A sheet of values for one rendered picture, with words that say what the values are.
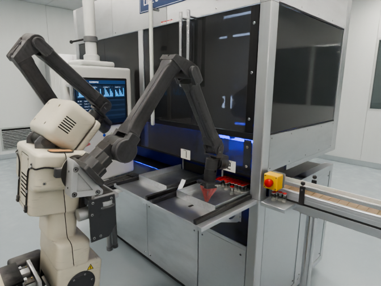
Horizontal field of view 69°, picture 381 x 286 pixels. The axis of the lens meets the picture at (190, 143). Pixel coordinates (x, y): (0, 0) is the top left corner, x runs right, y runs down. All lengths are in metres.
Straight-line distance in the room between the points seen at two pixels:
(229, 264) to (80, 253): 0.90
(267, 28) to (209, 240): 1.20
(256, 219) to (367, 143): 4.65
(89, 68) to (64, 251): 1.13
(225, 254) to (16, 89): 5.44
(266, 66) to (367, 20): 4.79
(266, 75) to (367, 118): 4.69
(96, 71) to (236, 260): 1.40
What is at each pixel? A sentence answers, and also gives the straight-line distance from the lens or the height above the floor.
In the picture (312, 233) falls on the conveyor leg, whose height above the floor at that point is 0.73.
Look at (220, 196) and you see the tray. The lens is 1.46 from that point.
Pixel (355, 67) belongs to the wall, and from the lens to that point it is 5.99.
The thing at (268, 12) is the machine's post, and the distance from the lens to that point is 1.38.
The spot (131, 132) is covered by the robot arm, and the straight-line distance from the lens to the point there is 0.92.
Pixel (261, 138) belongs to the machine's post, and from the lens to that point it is 1.37.
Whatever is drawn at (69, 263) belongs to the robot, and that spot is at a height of 0.83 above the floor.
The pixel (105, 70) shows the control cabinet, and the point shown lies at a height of 1.53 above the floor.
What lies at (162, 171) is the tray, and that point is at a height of 0.90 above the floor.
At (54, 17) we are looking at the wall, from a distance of 6.76.
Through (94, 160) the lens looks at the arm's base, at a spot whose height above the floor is 1.22.
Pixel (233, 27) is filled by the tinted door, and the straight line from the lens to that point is 1.49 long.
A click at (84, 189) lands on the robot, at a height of 1.13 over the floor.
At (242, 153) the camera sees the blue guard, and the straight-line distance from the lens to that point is 1.44.
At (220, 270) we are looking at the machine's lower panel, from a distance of 1.82.
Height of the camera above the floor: 1.44
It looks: 12 degrees down
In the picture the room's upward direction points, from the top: 1 degrees clockwise
